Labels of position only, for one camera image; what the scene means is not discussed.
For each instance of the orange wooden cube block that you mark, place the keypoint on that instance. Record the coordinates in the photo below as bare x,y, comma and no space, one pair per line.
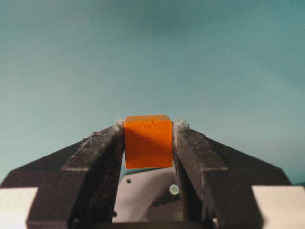
148,141

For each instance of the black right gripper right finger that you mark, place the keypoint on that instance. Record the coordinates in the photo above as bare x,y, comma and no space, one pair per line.
215,180

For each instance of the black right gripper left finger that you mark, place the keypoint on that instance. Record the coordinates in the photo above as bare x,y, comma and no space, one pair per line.
73,188

